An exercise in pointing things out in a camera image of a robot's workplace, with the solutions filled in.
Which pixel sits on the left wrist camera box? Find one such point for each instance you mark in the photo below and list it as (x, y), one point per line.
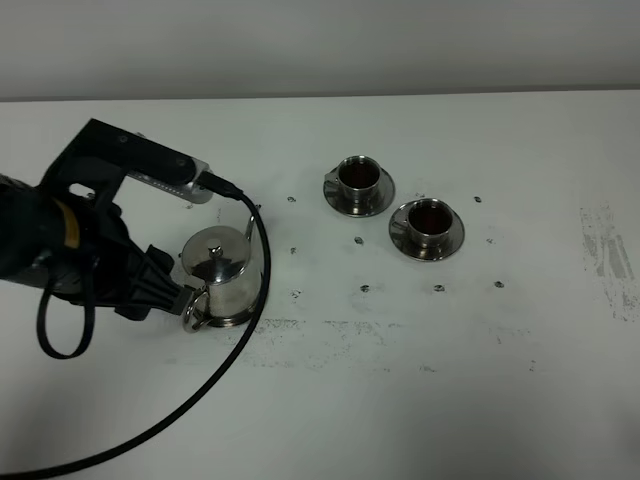
(100, 156)

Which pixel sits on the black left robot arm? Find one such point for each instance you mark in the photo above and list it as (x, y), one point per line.
(29, 223)

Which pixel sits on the stainless steel saucer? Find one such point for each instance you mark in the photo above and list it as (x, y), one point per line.
(375, 205)
(453, 243)

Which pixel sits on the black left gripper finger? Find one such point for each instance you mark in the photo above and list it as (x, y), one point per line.
(157, 264)
(155, 292)

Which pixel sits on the stainless steel teapot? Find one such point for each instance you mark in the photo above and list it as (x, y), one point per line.
(220, 263)

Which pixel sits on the front stainless steel teacup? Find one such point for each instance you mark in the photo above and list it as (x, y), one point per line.
(425, 222)

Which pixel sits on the rear stainless steel saucer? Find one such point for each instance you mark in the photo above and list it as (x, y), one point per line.
(375, 205)

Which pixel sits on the stainless steel teacup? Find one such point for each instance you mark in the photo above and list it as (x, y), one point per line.
(355, 179)
(425, 222)

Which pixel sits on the steel saucer under teapot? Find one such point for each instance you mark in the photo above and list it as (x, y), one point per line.
(200, 318)

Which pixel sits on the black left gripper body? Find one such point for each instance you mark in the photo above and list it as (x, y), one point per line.
(95, 263)

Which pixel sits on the front stainless steel saucer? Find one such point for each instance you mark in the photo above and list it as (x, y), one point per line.
(453, 243)

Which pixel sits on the rear stainless steel teacup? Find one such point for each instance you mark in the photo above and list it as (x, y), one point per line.
(355, 179)

